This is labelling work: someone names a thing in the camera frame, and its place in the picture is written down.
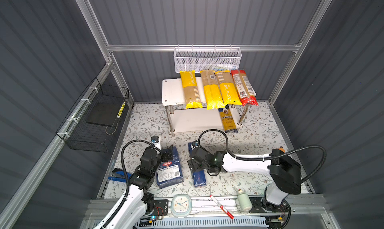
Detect blue Barilla pasta box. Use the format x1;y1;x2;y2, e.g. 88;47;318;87
156;146;184;189

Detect blue Barilla spaghetti box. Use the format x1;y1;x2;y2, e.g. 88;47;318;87
187;158;207;188

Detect blue yellow spaghetti bag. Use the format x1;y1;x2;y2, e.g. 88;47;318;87
219;105;238;133

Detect yellow Pastatime bag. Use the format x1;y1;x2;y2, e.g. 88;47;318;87
215;70;242;105
200;70;225;110
180;71;203;109

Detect red spaghetti bag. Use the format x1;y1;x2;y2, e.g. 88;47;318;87
231;70;259;106

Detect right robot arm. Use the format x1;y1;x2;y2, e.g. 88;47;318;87
190;129;327;207

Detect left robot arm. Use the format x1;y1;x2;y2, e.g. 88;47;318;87
95;136;172;229

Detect white two-tier shelf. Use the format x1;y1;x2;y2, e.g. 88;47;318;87
161;74;258;135

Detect blue object at left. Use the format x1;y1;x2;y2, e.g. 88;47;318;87
108;168;126;183

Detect mint alarm clock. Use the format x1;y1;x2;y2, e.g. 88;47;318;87
170;194;192;218

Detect small white bottle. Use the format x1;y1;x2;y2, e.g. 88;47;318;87
236;189;253;212

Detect red white marker pen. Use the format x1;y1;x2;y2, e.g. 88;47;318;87
210;195;234;220

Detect yellow green brush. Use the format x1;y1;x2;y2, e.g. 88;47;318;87
117;101;126;118

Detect floral table mat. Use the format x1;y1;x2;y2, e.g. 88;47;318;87
103;101;310;200

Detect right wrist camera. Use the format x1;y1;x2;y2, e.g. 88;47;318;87
191;141;201;148

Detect white slotted cable duct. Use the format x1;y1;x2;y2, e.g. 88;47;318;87
135;216;270;229

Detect black wire basket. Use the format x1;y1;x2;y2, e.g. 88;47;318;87
57;80;130;153

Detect white wire mesh basket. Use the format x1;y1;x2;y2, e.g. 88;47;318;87
174;47;242;73

